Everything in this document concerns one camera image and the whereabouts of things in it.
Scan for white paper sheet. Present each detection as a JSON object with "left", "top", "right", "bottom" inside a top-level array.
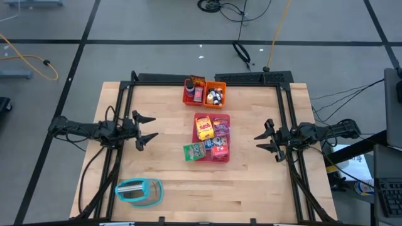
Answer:
[{"left": 329, "top": 143, "right": 374, "bottom": 183}]

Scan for black aluminium table frame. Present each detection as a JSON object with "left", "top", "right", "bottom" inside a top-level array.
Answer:
[{"left": 74, "top": 70, "right": 339, "bottom": 226}]

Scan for smoked paprika tin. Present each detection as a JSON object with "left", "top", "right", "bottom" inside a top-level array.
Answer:
[{"left": 193, "top": 86, "right": 204, "bottom": 103}]

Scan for purple Raisin Bran box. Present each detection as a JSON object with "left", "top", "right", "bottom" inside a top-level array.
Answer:
[{"left": 212, "top": 117, "right": 231, "bottom": 137}]

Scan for black flat plate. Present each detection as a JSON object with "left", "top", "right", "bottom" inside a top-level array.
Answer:
[{"left": 137, "top": 72, "right": 187, "bottom": 83}]

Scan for black keyboard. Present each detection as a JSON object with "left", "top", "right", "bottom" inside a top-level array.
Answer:
[{"left": 376, "top": 178, "right": 402, "bottom": 218}]

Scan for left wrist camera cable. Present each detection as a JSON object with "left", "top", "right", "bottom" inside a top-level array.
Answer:
[{"left": 104, "top": 105, "right": 118, "bottom": 122}]

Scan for red Froot Loops box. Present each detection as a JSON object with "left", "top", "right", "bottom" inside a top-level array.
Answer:
[{"left": 210, "top": 144, "right": 230, "bottom": 162}]

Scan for black beam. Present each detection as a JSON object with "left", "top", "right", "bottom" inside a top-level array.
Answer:
[{"left": 325, "top": 129, "right": 389, "bottom": 167}]

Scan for yellow Corn Pops box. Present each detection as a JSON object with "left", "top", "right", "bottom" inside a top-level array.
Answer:
[{"left": 195, "top": 115, "right": 215, "bottom": 141}]

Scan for green Apple Jacks box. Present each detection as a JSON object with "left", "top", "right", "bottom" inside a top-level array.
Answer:
[{"left": 182, "top": 141, "right": 207, "bottom": 162}]

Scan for grey desk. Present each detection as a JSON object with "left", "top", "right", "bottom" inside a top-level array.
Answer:
[{"left": 372, "top": 144, "right": 402, "bottom": 226}]

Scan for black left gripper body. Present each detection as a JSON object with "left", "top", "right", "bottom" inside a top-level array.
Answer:
[{"left": 120, "top": 109, "right": 146, "bottom": 153}]

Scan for blue Frosted Flakes box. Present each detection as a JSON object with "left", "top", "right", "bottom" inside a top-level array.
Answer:
[{"left": 203, "top": 135, "right": 229, "bottom": 150}]

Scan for taco seasoning packet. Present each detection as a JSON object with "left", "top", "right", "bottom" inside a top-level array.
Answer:
[{"left": 189, "top": 74, "right": 206, "bottom": 89}]

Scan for black cable bundle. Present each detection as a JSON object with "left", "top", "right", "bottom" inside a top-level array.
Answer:
[{"left": 197, "top": 0, "right": 273, "bottom": 23}]

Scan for orange plastic basket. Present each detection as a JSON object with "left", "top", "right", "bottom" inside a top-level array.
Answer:
[{"left": 203, "top": 80, "right": 227, "bottom": 110}]

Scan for yellow cable with black knob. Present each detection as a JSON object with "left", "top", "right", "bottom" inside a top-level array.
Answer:
[{"left": 0, "top": 33, "right": 60, "bottom": 82}]

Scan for metal table foot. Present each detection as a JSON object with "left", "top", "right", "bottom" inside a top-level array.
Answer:
[
  {"left": 0, "top": 69, "right": 33, "bottom": 80},
  {"left": 3, "top": 0, "right": 63, "bottom": 8}
]

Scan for dark-lidded spice jar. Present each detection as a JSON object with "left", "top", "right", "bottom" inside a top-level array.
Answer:
[{"left": 185, "top": 78, "right": 195, "bottom": 98}]

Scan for teal-rimmed clear container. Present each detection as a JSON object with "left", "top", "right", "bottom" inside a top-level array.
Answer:
[{"left": 114, "top": 177, "right": 165, "bottom": 209}]

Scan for black perforated plate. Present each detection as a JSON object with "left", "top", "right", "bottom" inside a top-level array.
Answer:
[{"left": 214, "top": 70, "right": 295, "bottom": 84}]

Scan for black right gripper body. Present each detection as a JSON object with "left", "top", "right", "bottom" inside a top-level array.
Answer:
[{"left": 265, "top": 118, "right": 295, "bottom": 163}]

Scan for small black object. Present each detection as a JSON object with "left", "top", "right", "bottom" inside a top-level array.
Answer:
[{"left": 329, "top": 171, "right": 350, "bottom": 192}]

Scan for pink translucent plastic bin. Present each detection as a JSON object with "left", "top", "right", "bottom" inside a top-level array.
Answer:
[{"left": 192, "top": 112, "right": 232, "bottom": 163}]

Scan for coiled black cable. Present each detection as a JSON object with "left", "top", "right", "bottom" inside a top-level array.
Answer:
[{"left": 232, "top": 41, "right": 253, "bottom": 70}]

